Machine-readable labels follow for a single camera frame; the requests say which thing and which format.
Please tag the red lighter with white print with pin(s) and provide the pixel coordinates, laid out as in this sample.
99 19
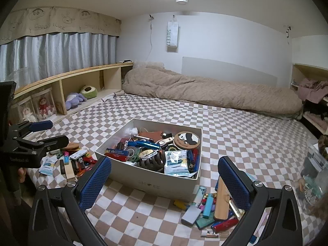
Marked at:
116 156

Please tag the person's left hand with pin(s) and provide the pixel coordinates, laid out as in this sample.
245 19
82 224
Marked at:
21 175

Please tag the grey curtain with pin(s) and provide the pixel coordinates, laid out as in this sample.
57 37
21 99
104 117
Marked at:
64 56

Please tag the wooden clothes shelf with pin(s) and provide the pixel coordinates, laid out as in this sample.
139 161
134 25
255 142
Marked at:
307 71

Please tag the brown hair claw clip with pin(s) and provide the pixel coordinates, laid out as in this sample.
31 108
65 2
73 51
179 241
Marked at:
151 162

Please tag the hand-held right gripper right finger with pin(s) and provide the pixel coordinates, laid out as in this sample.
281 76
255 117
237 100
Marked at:
233 182

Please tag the blue flat lighter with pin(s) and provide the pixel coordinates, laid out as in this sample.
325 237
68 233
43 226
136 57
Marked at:
114 150

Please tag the green avocado plush toy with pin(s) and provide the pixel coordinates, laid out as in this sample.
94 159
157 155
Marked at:
88 92

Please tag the white fluffy pompom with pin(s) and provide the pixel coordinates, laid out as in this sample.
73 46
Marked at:
132 132

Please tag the pile of assorted lighters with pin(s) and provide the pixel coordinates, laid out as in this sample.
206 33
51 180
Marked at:
76 162
212 217

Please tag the white plush in clear box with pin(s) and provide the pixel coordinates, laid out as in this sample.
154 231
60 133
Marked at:
25 112

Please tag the wooden block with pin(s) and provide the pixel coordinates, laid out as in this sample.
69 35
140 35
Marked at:
222 202

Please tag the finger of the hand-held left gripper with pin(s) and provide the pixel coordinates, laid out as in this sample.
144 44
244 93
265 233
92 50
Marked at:
53 141
41 125

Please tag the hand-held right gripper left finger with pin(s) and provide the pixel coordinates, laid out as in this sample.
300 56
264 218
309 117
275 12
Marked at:
96 182

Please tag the purple plush toy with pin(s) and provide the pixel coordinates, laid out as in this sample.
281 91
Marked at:
74 101

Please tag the white hanging paper bag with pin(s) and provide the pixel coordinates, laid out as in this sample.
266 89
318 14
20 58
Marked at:
173 34

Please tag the pink clothes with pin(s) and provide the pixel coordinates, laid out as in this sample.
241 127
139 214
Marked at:
310 89

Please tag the red doll in clear box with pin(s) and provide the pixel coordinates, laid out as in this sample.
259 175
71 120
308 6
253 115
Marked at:
44 106

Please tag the checkered bed sheet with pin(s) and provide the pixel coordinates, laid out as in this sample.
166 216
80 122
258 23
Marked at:
243 138

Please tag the wooden bedside shelf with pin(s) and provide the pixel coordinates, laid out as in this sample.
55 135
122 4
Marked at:
76 79

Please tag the metallic blue lighter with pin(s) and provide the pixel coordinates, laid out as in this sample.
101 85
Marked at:
143 144

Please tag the beige printed curtain valance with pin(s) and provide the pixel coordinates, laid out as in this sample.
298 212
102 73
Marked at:
64 23

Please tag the clear plastic bag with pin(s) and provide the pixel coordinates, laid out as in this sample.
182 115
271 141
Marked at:
314 174

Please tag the grey card box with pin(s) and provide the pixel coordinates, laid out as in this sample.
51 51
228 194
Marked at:
191 215

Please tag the round ceiling light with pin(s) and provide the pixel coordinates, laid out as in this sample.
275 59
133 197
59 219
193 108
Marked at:
182 1

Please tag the white tissue packet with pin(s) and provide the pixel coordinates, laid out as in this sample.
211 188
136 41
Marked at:
48 166
176 162

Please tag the beige quilt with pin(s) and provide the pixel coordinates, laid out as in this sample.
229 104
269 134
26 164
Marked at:
205 92

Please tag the brown leather pouch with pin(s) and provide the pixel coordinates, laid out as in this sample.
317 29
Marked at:
151 135

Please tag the black wall hook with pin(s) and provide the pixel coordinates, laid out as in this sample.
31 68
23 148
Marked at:
288 32

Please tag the round panda wooden coaster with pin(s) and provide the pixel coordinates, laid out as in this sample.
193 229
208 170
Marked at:
186 139

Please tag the white cardboard box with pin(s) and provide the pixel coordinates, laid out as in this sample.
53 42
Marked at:
143 184

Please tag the tape roll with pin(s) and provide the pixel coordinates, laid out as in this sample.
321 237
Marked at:
132 151

